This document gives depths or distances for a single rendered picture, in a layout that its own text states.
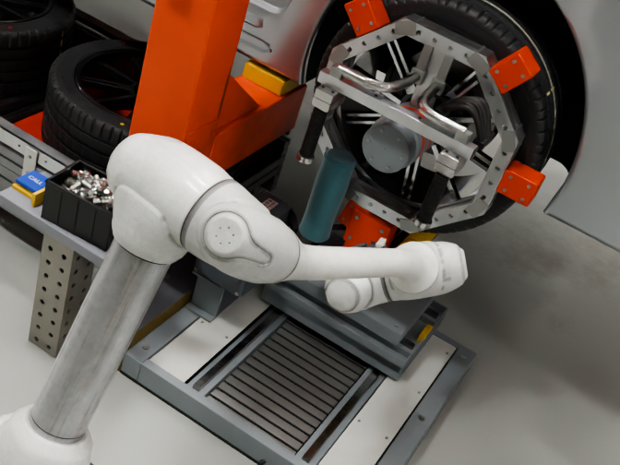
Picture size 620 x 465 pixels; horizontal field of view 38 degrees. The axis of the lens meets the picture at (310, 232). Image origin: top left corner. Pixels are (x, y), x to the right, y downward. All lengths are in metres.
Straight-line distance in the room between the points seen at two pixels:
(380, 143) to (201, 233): 1.02
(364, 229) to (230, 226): 1.27
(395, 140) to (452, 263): 0.52
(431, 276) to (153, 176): 0.64
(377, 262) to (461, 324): 1.63
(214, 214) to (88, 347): 0.35
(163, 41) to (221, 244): 1.01
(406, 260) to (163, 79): 0.85
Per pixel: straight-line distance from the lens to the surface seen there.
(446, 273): 1.81
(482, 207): 2.38
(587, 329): 3.57
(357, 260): 1.63
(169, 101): 2.27
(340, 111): 2.55
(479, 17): 2.34
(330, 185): 2.39
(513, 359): 3.24
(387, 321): 2.75
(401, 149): 2.24
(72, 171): 2.36
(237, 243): 1.29
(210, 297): 2.73
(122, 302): 1.49
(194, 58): 2.19
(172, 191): 1.38
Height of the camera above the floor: 1.88
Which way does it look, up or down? 34 degrees down
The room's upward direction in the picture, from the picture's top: 20 degrees clockwise
